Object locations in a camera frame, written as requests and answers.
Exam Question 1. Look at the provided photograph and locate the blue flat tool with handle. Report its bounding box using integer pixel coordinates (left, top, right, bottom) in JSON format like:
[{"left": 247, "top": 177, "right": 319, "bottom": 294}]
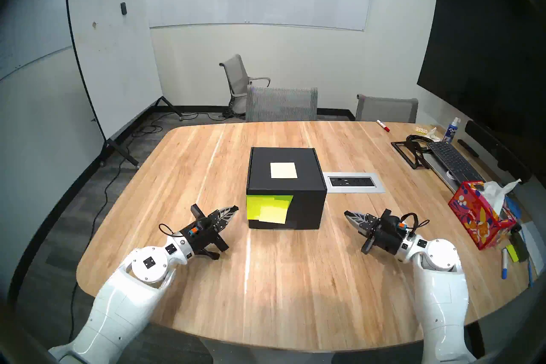
[{"left": 503, "top": 196, "right": 534, "bottom": 288}]

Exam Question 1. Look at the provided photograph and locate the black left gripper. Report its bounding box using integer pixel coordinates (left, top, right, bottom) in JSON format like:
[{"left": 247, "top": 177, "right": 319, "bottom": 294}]
[{"left": 181, "top": 204, "right": 239, "bottom": 256}]

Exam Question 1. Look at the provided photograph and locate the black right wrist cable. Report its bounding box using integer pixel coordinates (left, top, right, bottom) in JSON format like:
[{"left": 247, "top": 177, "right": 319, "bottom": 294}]
[{"left": 401, "top": 212, "right": 430, "bottom": 236}]

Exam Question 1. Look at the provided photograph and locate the red floral tissue box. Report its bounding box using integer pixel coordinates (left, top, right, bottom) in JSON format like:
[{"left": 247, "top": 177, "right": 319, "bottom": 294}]
[{"left": 448, "top": 181, "right": 517, "bottom": 251}]

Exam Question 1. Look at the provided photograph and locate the neon green sticky note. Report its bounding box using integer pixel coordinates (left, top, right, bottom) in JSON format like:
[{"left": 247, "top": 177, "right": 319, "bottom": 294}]
[{"left": 247, "top": 195, "right": 294, "bottom": 221}]

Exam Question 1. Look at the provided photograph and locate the pale yellow sticky note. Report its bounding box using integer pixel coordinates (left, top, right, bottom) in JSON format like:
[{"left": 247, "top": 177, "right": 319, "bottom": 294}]
[{"left": 270, "top": 162, "right": 298, "bottom": 179}]

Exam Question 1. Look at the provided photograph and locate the black cardboard box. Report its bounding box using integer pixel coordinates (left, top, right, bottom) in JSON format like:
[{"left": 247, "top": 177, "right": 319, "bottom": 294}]
[{"left": 246, "top": 147, "right": 328, "bottom": 230}]

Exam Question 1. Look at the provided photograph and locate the rolling whiteboard on black stand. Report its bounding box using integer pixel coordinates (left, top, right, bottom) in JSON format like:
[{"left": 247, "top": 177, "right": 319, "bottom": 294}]
[{"left": 65, "top": 0, "right": 184, "bottom": 168}]

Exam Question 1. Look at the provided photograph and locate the black video bar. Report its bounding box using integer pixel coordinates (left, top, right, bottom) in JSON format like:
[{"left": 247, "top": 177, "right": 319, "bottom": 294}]
[{"left": 465, "top": 120, "right": 532, "bottom": 184}]

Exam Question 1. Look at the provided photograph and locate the large black wall screen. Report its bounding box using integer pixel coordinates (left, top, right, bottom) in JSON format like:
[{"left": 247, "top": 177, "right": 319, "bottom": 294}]
[{"left": 417, "top": 0, "right": 546, "bottom": 163}]

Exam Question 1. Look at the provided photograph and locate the silver table power outlet panel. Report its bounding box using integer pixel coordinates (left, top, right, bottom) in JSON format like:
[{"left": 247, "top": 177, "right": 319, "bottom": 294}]
[{"left": 322, "top": 172, "right": 385, "bottom": 193}]

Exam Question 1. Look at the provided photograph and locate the large black whiteboard eraser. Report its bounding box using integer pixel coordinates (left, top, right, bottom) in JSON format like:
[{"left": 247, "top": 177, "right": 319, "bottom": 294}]
[{"left": 510, "top": 231, "right": 530, "bottom": 262}]

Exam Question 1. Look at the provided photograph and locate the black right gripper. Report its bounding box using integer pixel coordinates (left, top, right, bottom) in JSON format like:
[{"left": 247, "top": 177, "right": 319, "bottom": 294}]
[{"left": 344, "top": 209, "right": 404, "bottom": 256}]

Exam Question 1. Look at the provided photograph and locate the white paper sheet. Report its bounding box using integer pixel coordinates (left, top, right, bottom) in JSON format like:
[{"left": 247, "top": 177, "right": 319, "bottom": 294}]
[{"left": 520, "top": 220, "right": 546, "bottom": 276}]

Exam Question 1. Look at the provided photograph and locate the grey office chair with armrests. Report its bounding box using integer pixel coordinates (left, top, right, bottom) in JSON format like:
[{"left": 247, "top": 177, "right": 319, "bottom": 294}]
[{"left": 219, "top": 54, "right": 271, "bottom": 115}]

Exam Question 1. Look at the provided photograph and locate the grey fabric chair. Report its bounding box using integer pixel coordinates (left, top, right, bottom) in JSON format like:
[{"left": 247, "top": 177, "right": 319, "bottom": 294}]
[{"left": 355, "top": 94, "right": 419, "bottom": 123}]

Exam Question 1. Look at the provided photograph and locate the black keyboard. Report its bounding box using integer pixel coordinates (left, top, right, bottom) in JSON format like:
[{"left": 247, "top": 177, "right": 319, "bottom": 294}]
[
  {"left": 422, "top": 152, "right": 470, "bottom": 194},
  {"left": 427, "top": 141, "right": 485, "bottom": 182}
]

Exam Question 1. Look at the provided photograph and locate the grey mesh chair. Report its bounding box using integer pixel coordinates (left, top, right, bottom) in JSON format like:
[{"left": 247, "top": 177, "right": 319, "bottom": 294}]
[{"left": 246, "top": 85, "right": 318, "bottom": 122}]

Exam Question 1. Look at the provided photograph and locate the whiteboard cleaner spray bottle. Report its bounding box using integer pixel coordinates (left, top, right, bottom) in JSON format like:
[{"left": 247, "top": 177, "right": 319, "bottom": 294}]
[{"left": 442, "top": 117, "right": 461, "bottom": 143}]

